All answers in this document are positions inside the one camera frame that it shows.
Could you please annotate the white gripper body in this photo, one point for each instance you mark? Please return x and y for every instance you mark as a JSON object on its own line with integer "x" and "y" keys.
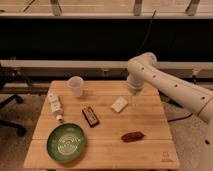
{"x": 134, "y": 90}

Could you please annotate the white sponge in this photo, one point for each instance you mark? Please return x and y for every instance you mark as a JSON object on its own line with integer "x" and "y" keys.
{"x": 119, "y": 104}

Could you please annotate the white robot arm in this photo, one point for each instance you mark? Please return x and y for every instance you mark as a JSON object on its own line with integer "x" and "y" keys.
{"x": 196, "y": 99}

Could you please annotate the green ceramic bowl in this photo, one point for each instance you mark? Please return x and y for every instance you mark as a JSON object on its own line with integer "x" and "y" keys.
{"x": 66, "y": 143}

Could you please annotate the brown oblong food item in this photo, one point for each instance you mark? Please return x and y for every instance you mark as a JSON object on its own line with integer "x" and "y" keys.
{"x": 132, "y": 136}

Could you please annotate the dark red candy bar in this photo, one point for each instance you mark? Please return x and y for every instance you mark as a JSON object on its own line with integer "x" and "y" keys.
{"x": 90, "y": 116}

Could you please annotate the clear plastic cup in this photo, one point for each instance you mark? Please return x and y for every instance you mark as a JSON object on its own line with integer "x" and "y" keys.
{"x": 75, "y": 83}

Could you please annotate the white tube with cap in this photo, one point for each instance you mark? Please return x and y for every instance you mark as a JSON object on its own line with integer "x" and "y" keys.
{"x": 56, "y": 107}

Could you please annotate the black office chair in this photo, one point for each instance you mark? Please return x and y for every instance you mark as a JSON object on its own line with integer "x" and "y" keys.
{"x": 20, "y": 130}

